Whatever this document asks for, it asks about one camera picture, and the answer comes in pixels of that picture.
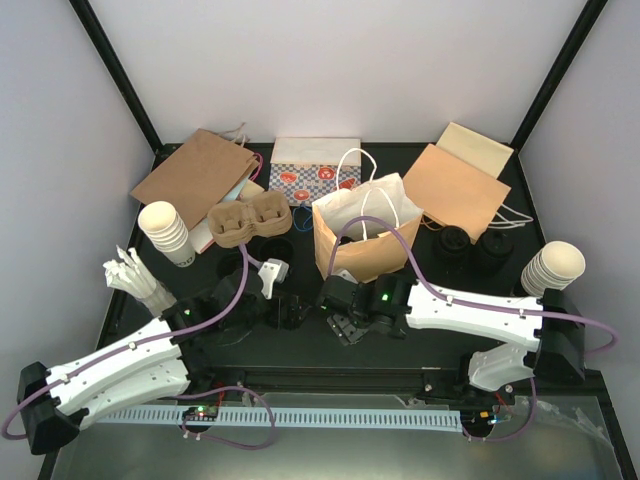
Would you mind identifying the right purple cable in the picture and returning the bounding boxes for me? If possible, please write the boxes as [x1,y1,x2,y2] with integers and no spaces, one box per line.
[328,215,620,444]

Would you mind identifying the stack of paper cups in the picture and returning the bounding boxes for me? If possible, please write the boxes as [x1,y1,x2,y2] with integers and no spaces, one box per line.
[520,241,586,297]
[137,201,196,268]

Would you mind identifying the black lid stack right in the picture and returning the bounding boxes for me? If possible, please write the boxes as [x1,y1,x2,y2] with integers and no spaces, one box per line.
[473,230,514,275]

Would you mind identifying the black lid stack left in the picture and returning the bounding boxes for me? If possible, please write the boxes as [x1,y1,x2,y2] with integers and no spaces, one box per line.
[433,226,471,264]

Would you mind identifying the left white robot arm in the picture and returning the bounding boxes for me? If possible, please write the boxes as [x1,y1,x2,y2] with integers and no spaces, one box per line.
[17,271,310,455]

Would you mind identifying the checkered printed paper bag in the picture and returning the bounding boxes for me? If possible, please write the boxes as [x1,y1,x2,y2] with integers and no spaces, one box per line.
[269,137,362,206]

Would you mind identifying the tan flat paper bag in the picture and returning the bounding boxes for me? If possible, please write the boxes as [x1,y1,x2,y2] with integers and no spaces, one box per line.
[436,122,514,179]

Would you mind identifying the orange flat bag right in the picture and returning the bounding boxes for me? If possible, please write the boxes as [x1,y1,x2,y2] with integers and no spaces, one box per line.
[403,144,510,242]

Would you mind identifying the right stack of paper cups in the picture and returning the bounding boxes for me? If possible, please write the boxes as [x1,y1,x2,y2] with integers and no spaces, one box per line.
[520,241,586,297]

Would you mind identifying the bundle of wrapped straws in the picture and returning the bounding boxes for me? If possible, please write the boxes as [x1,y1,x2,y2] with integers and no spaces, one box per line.
[103,246,177,318]

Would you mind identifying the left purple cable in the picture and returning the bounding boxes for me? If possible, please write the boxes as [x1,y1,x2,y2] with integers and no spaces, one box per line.
[0,242,279,450]

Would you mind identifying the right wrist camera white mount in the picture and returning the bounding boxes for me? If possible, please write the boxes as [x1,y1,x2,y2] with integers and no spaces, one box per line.
[334,269,358,284]

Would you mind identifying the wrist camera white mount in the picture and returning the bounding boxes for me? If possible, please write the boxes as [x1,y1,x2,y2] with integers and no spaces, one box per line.
[258,258,289,300]
[334,269,358,284]

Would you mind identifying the black frame post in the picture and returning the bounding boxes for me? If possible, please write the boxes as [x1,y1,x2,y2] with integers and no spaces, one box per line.
[69,0,163,153]
[510,0,609,149]

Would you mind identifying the blue bag handle string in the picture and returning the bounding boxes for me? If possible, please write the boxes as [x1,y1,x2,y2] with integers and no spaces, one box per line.
[292,202,316,234]

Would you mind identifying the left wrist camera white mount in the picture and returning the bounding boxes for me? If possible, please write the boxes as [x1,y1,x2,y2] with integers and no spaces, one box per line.
[258,258,289,300]

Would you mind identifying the brown flat paper bag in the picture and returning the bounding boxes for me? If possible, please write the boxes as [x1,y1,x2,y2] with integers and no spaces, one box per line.
[131,129,258,229]

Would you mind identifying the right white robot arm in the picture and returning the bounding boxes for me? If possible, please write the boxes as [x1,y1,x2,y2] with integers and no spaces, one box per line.
[317,271,585,403]

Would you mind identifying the stack of pulp cup carriers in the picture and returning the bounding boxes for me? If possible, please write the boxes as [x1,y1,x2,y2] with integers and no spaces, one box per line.
[207,190,293,248]

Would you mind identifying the left stack of paper cups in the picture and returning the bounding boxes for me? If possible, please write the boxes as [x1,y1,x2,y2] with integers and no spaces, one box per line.
[137,201,196,268]

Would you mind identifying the left black frame post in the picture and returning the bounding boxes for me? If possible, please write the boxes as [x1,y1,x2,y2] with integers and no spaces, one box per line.
[69,0,163,153]

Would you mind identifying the black lid stack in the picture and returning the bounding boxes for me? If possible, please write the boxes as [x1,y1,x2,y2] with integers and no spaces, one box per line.
[433,226,471,264]
[473,230,514,275]

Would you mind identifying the purple cable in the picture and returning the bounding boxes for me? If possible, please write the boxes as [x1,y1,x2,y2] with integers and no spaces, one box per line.
[328,215,620,444]
[0,242,279,450]

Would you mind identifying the blue slotted cable duct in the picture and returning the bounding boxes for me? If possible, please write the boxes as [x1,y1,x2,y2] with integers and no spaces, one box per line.
[101,405,462,433]

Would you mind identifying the orange kraft paper bag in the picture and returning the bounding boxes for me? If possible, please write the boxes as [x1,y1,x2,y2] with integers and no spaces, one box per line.
[312,173,423,282]

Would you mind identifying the right black frame post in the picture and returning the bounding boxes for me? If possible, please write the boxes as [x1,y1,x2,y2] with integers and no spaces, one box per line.
[510,0,609,149]

